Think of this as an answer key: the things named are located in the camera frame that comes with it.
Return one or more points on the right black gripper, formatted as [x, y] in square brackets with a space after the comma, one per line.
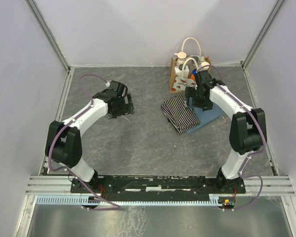
[190, 92]

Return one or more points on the blue folded cloth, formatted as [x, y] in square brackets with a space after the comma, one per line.
[205, 117]

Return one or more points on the aluminium corner post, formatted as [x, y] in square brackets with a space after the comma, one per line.
[33, 6]
[263, 32]

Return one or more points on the aluminium frame rail front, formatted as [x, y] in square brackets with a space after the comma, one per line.
[60, 185]

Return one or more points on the orange bottle blue cap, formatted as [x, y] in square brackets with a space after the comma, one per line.
[192, 76]

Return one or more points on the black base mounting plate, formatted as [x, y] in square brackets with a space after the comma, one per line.
[164, 188]

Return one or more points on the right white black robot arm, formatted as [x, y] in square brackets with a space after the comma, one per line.
[247, 132]

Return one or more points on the clear bottle beige cap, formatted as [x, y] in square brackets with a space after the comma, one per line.
[204, 66]

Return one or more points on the striped folded cloth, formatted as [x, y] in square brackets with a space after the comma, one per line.
[182, 118]

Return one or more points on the white pump dispenser bottle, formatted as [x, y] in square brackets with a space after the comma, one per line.
[179, 61]

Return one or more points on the brown canvas tote bag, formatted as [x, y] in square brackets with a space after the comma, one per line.
[178, 84]

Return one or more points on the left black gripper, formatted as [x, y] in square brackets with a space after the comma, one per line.
[127, 109]

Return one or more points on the left aluminium corner post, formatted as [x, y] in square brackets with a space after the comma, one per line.
[33, 6]

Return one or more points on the right aluminium corner post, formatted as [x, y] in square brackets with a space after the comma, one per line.
[263, 32]

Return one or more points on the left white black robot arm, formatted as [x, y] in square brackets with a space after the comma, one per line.
[64, 145]

